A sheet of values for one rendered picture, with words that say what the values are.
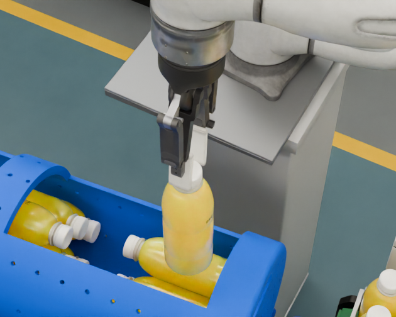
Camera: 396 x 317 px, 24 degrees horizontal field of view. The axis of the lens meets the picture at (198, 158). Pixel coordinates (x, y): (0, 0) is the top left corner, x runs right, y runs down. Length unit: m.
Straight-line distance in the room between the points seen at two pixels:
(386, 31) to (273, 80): 1.01
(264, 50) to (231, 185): 0.38
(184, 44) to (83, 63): 2.40
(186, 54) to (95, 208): 0.74
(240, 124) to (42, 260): 0.57
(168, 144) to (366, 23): 0.30
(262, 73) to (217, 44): 0.91
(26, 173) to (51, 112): 1.70
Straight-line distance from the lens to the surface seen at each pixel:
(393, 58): 1.75
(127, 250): 1.53
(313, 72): 1.92
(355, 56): 1.76
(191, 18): 0.91
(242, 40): 1.81
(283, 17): 0.87
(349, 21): 0.86
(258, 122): 1.82
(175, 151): 1.06
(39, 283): 1.43
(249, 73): 1.86
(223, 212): 2.16
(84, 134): 3.12
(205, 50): 0.95
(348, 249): 2.87
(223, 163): 2.01
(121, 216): 1.64
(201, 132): 1.13
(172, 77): 1.00
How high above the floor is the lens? 2.42
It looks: 53 degrees down
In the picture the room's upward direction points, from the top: straight up
